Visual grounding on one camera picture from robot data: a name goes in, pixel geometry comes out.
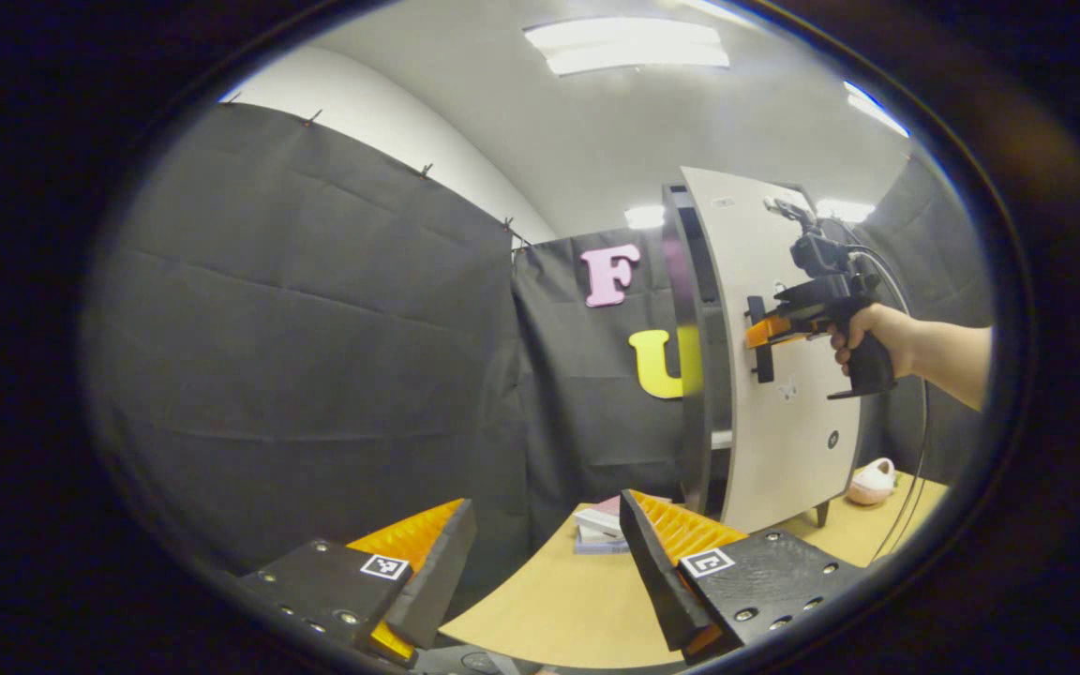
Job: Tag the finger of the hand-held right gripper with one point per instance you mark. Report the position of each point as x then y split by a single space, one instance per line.
770 330

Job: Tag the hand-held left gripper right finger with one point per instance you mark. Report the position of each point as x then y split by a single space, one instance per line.
657 581

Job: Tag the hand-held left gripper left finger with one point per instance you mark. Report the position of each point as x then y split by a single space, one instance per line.
437 581

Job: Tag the grey cabinet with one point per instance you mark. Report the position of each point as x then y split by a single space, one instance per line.
695 375

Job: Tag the white cabinet door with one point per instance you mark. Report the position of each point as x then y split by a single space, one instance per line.
784 450

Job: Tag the blue book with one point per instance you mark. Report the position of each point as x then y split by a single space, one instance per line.
596 547

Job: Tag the dark spine book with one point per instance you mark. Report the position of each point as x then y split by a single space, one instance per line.
601 534

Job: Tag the white book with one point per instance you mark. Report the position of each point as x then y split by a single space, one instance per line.
596 520

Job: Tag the ceiling light panel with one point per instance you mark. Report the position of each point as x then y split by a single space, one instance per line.
873 108
624 45
645 217
845 210

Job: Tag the pink book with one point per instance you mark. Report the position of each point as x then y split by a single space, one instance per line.
610 504

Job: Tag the pink plush slipper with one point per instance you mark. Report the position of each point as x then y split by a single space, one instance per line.
870 483

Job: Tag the black backdrop cloth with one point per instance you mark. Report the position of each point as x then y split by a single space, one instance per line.
315 375

